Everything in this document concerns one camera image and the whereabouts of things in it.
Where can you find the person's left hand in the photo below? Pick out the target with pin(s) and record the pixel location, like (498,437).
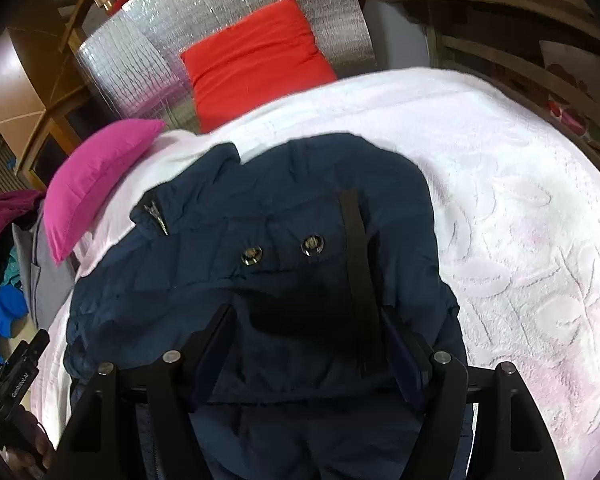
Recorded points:
(32,435)

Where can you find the silver foil insulation sheet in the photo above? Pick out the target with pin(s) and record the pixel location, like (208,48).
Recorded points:
(145,60)

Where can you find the magenta fleece garment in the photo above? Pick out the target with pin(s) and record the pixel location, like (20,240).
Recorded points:
(0,220)

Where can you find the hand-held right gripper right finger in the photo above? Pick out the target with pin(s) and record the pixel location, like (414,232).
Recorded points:
(405,360)

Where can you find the bright blue garment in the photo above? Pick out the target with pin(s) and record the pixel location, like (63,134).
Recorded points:
(5,310)

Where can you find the teal garment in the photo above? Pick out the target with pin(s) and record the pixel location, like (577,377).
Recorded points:
(11,270)

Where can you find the grey garment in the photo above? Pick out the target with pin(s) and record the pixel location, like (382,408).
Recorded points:
(45,285)

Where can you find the wooden stair railing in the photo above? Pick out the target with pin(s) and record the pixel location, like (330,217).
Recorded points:
(87,5)

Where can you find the white embossed blanket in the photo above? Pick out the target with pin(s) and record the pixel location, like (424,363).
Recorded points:
(505,185)

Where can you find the navy blue puffer jacket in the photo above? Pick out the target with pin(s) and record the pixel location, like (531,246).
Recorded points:
(290,200)

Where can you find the red pillow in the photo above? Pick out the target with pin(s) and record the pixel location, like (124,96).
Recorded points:
(255,55)

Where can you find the pink pillow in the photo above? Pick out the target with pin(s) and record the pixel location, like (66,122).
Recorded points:
(95,175)

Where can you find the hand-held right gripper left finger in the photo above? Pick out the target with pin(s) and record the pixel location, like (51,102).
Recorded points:
(215,355)

